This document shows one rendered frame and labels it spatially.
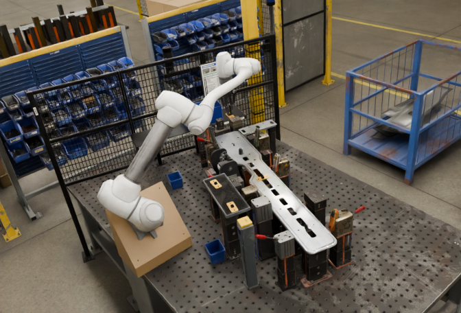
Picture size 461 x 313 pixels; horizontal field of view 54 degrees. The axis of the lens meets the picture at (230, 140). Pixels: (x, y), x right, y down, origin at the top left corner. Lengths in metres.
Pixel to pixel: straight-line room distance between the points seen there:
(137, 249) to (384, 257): 1.44
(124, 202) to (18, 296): 1.77
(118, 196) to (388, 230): 1.64
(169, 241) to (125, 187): 0.50
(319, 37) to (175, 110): 3.98
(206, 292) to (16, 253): 2.30
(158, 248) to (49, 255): 1.70
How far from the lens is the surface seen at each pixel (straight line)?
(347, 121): 4.71
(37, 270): 4.24
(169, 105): 2.47
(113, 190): 2.55
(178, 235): 2.84
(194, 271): 2.76
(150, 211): 2.53
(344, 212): 2.52
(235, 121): 3.44
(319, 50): 6.27
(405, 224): 3.05
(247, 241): 2.37
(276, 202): 2.68
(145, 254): 2.78
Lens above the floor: 2.68
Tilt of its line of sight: 30 degrees down
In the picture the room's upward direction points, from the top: 7 degrees counter-clockwise
